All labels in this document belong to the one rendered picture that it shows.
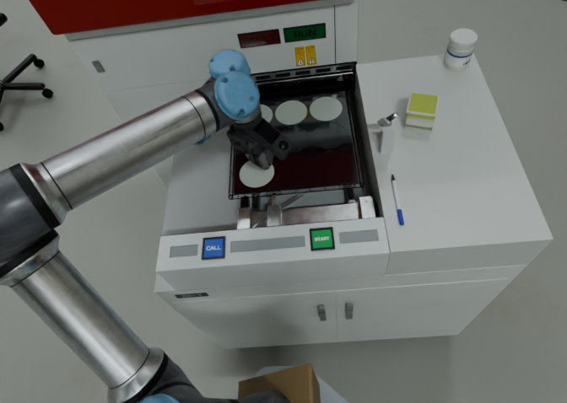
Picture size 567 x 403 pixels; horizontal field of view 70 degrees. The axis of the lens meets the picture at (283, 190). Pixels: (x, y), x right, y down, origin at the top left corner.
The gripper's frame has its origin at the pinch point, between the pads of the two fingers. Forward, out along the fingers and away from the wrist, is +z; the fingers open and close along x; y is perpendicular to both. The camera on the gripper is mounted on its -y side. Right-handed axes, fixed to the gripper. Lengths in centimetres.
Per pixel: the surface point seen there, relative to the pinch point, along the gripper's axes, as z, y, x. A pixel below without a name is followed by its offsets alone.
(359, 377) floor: 97, -39, 22
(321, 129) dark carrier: 8.2, -1.8, -22.3
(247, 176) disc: 7.1, 7.5, 2.6
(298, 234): 1.1, -17.1, 12.4
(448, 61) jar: 1, -25, -55
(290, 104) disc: 8.0, 12.0, -26.2
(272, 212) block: 6.3, -5.8, 8.6
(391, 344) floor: 98, -44, 4
